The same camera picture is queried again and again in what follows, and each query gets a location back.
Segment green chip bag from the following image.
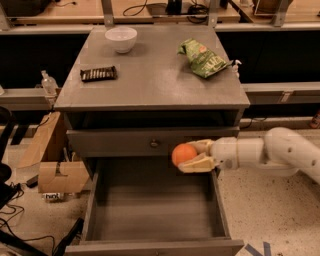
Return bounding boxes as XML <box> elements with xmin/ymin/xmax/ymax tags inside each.
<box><xmin>178</xmin><ymin>38</ymin><xmax>231</xmax><ymax>79</ymax></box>

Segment black cables on floor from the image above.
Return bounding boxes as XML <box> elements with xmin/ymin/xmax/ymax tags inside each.
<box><xmin>0</xmin><ymin>186</ymin><xmax>56</xmax><ymax>256</ymax></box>

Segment open grey middle drawer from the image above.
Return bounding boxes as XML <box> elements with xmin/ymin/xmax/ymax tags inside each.
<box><xmin>65</xmin><ymin>157</ymin><xmax>244</xmax><ymax>256</ymax></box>

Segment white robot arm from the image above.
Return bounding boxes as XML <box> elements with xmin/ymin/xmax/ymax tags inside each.
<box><xmin>172</xmin><ymin>127</ymin><xmax>320</xmax><ymax>184</ymax></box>

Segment clear plastic bottle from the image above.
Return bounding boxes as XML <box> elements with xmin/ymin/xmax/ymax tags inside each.
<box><xmin>41</xmin><ymin>70</ymin><xmax>58</xmax><ymax>96</ymax></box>

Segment brown cardboard box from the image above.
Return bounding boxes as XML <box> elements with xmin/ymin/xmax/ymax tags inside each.
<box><xmin>18</xmin><ymin>112</ymin><xmax>89</xmax><ymax>194</ymax></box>

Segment grey wooden drawer cabinet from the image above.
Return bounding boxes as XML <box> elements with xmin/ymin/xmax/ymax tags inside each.
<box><xmin>55</xmin><ymin>25</ymin><xmax>249</xmax><ymax>173</ymax></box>

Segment wooden workbench in background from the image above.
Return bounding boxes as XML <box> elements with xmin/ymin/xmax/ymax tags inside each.
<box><xmin>7</xmin><ymin>0</ymin><xmax>320</xmax><ymax>24</ymax></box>

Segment closed grey top drawer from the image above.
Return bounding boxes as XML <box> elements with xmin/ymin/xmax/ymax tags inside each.
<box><xmin>67</xmin><ymin>127</ymin><xmax>239</xmax><ymax>158</ymax></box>

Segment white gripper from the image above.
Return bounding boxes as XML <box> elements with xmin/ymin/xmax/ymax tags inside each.
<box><xmin>178</xmin><ymin>137</ymin><xmax>238</xmax><ymax>173</ymax></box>

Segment white ceramic bowl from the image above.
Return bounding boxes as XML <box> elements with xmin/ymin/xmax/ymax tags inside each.
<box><xmin>105</xmin><ymin>26</ymin><xmax>138</xmax><ymax>53</ymax></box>

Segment orange fruit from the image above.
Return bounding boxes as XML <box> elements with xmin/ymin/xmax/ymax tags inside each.
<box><xmin>171</xmin><ymin>144</ymin><xmax>197</xmax><ymax>166</ymax></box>

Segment white pump dispenser bottle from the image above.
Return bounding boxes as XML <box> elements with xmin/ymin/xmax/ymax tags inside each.
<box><xmin>232</xmin><ymin>60</ymin><xmax>242</xmax><ymax>78</ymax></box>

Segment dark chocolate bar wrapper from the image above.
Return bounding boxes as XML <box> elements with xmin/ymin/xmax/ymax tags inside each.
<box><xmin>80</xmin><ymin>66</ymin><xmax>118</xmax><ymax>83</ymax></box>

